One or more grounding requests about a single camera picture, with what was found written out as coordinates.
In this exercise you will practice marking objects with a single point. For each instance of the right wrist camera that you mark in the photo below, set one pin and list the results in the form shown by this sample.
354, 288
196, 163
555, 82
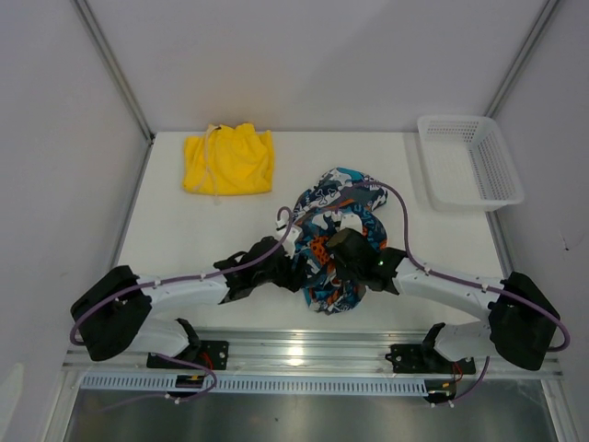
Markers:
347, 221

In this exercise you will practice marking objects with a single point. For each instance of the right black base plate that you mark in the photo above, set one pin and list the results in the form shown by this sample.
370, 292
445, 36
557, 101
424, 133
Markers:
407, 358

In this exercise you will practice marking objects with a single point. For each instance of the left aluminium frame post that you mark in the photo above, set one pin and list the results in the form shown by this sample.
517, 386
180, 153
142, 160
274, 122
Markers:
111, 63

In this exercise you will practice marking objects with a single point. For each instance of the aluminium mounting rail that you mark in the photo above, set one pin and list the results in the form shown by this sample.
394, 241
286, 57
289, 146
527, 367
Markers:
306, 353

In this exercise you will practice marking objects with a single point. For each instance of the yellow shorts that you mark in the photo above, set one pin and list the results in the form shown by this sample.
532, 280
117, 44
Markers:
228, 161

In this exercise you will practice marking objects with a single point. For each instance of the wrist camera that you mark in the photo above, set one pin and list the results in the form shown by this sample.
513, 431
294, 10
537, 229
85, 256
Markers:
347, 221
287, 235

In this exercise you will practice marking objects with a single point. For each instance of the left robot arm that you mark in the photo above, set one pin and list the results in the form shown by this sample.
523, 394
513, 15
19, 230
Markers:
123, 311

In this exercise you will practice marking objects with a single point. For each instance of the aluminium frame post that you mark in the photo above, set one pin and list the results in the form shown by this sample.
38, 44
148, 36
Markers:
533, 37
111, 63

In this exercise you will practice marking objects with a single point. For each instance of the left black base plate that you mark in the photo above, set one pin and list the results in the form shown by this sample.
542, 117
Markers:
211, 354

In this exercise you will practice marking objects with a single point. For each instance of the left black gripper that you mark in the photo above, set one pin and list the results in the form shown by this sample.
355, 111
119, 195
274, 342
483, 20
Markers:
291, 279

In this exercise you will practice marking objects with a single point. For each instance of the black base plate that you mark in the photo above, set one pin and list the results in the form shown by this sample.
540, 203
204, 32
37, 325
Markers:
211, 354
407, 358

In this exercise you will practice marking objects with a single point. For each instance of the white slotted cable duct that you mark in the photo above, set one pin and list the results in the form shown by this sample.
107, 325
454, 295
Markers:
380, 386

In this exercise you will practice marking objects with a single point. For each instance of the right aluminium frame post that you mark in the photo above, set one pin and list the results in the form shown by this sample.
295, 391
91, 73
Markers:
533, 37

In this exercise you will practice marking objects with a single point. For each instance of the white plastic basket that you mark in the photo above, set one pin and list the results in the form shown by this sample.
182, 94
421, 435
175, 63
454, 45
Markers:
466, 164

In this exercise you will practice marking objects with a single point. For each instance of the patterned blue orange shorts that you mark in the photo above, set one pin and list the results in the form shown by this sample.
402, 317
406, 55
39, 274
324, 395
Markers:
317, 214

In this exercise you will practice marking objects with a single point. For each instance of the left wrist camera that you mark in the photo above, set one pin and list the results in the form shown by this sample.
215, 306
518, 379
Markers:
287, 235

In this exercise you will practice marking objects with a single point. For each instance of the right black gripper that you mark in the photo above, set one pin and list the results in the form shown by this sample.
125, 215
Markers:
343, 273

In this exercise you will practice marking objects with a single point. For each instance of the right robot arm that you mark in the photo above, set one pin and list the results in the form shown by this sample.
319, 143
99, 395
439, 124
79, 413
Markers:
512, 317

